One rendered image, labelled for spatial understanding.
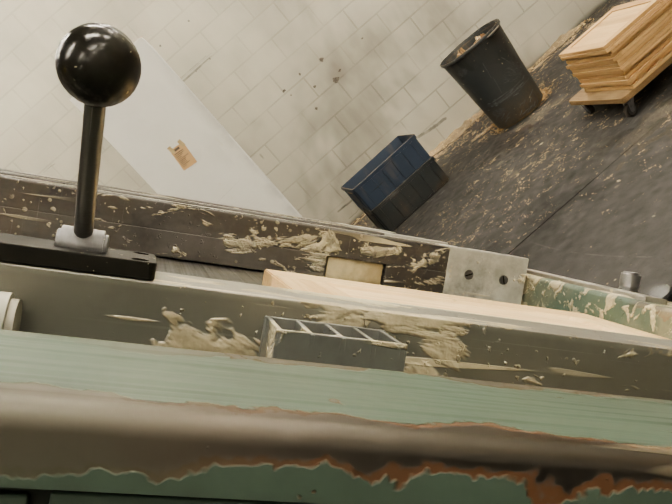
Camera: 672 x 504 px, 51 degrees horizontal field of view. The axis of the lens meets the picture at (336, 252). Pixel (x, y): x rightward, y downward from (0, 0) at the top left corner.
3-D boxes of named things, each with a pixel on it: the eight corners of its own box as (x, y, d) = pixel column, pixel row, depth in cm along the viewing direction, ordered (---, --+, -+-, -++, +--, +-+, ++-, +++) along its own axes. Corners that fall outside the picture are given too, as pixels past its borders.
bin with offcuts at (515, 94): (563, 88, 492) (509, 13, 477) (508, 136, 493) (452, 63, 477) (532, 90, 542) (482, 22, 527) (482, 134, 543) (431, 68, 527)
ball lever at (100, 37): (111, 289, 38) (142, 49, 31) (36, 280, 37) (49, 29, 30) (119, 249, 41) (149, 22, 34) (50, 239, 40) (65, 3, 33)
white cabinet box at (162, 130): (357, 281, 471) (141, 35, 422) (292, 338, 471) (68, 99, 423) (343, 263, 530) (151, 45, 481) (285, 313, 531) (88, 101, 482)
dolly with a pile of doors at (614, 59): (712, 52, 362) (671, -12, 352) (635, 120, 362) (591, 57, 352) (644, 61, 421) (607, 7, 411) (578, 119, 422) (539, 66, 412)
